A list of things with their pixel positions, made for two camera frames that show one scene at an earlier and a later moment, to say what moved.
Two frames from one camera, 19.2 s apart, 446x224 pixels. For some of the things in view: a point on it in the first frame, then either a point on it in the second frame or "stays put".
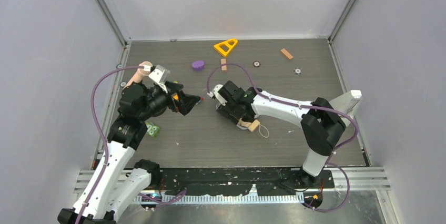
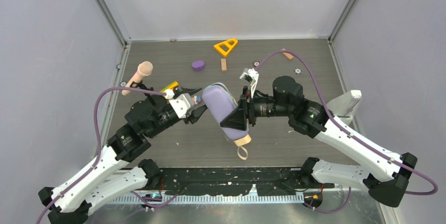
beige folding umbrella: [268, 134] to [240, 142]
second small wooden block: [223, 61] stays put
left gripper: [177, 96] to [196, 105]
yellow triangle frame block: [217, 46] stays put
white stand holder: [348, 103] stays put
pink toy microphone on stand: [140, 75] stays put
